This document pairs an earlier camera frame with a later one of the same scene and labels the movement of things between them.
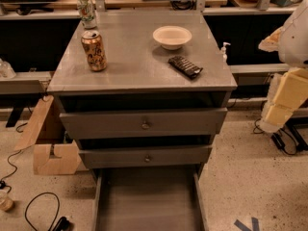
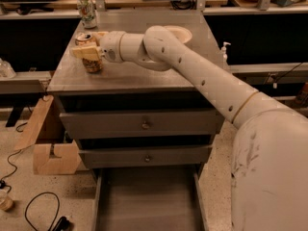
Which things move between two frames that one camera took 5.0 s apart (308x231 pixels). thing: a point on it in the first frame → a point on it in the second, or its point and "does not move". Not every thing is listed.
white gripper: (295, 43) → (111, 47)
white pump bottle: (223, 51) does not move
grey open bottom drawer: (149, 199) does not move
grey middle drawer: (178, 157) does not move
